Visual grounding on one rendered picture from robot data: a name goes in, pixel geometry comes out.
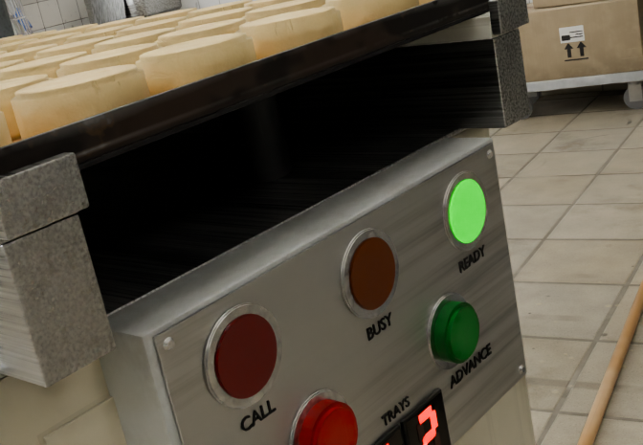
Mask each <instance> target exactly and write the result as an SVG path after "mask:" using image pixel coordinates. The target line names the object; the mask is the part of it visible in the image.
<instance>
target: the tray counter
mask: <svg viewBox="0 0 643 445"><path fill-rule="evenodd" d="M428 418H430V420H431V424H432V429H431V430H430V431H429V432H427V433H426V434H425V431H424V425H423V422H424V421H425V420H427V419H428ZM418 419H419V424H418V425H417V426H416V428H417V432H418V437H419V442H421V441H422V440H423V445H427V444H428V443H429V442H430V441H431V440H432V439H433V440H434V445H441V439H440V434H439V431H437V432H436V431H435V428H436V427H437V426H438V424H437V418H436V413H435V410H433V411H432V406H429V407H427V408H426V409H425V410H424V411H423V412H422V413H421V414H419V415H418Z"/></svg>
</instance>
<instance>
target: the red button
mask: <svg viewBox="0 0 643 445"><path fill-rule="evenodd" d="M357 439H358V425H357V420H356V417H355V414H354V412H353V410H352V409H351V408H350V407H349V406H348V405H347V404H346V403H343V402H340V401H336V400H331V399H325V400H321V401H320V402H319V403H317V404H316V405H315V406H314V407H313V408H312V409H311V410H310V411H309V413H308V414H307V415H306V417H305V418H304V421H303V423H302V426H301V429H300V433H299V445H356V444H357Z"/></svg>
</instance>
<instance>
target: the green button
mask: <svg viewBox="0 0 643 445"><path fill-rule="evenodd" d="M478 337H479V321H478V317H477V313H476V311H475V309H474V307H473V306H472V305H471V304H470V303H468V302H462V301H454V300H453V301H450V302H448V303H446V304H445V305H444V306H443V308H442V309H441V311H440V313H439V315H438V317H437V320H436V324H435V328H434V344H435V348H436V351H437V354H438V355H439V357H440V358H441V359H442V360H443V361H445V362H450V363H455V364H461V363H464V362H465V361H467V360H468V359H469V357H470V356H471V355H472V354H473V353H474V351H475V349H476V347H477V342H478Z"/></svg>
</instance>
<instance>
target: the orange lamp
mask: <svg viewBox="0 0 643 445"><path fill-rule="evenodd" d="M394 279H395V261H394V256H393V253H392V250H391V248H390V247H389V245H388V244H387V243H386V241H385V240H383V239H382V238H379V237H371V238H368V239H367V240H365V241H364V242H363V243H362V244H361V245H360V246H359V248H358V249H357V251H356V253H355V254H354V257H353V259H352V262H351V266H350V275H349V280H350V288H351V292H352V295H353V298H354V300H355V301H356V302H357V303H358V304H359V305H360V306H361V307H362V308H364V309H366V310H374V309H377V308H378V307H380V306H381V305H382V304H383V303H384V302H385V301H386V300H387V298H388V296H389V294H390V292H391V290H392V287H393V283H394Z"/></svg>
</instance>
